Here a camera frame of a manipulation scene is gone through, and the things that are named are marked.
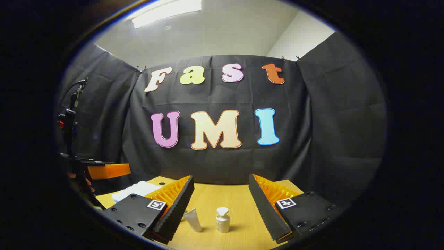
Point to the white pump bottle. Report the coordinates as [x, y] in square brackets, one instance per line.
[223, 222]

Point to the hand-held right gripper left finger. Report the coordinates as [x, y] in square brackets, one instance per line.
[177, 211]

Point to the light blue suitcase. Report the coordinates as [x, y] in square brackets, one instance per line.
[137, 190]

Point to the white squeeze tube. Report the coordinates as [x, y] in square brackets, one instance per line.
[193, 220]

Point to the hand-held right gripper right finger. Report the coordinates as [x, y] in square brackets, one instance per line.
[265, 211]

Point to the black backdrop cloth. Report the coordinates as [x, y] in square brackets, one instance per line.
[215, 163]

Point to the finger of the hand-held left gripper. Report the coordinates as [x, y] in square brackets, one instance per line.
[107, 171]

